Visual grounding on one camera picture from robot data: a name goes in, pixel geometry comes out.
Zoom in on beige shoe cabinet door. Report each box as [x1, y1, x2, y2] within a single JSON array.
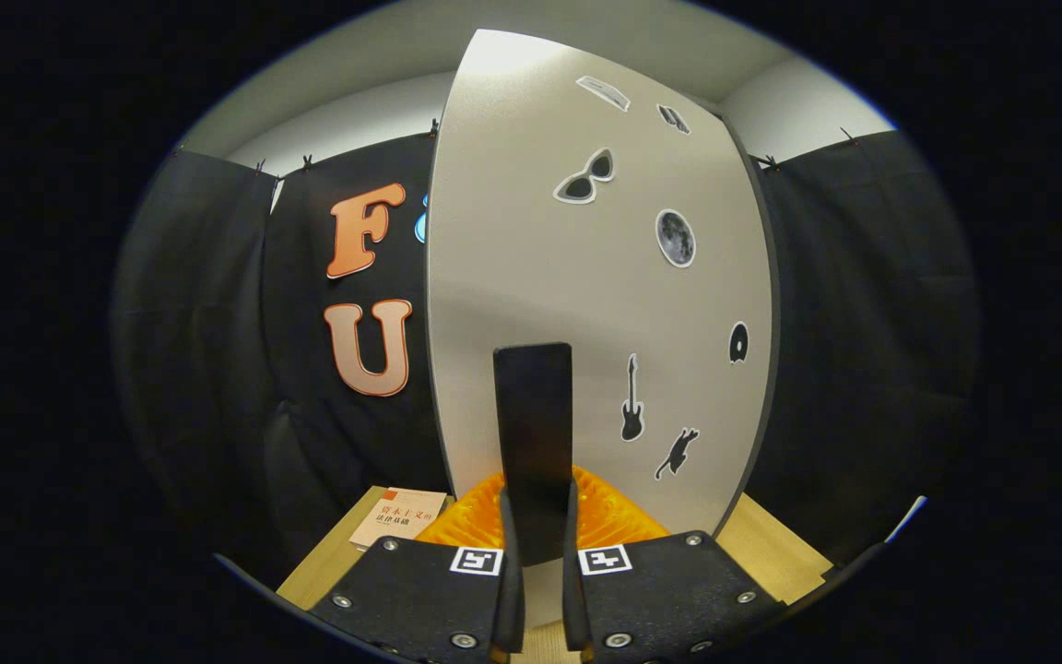
[[427, 28, 774, 630]]

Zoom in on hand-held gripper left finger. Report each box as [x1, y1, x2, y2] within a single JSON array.
[[310, 470, 525, 663]]

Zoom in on black door handle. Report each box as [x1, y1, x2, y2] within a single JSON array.
[[493, 342, 574, 565]]

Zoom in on black backdrop cloth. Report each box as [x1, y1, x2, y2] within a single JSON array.
[[112, 129, 979, 591]]

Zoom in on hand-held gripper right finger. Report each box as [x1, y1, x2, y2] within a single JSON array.
[[563, 466, 785, 663]]

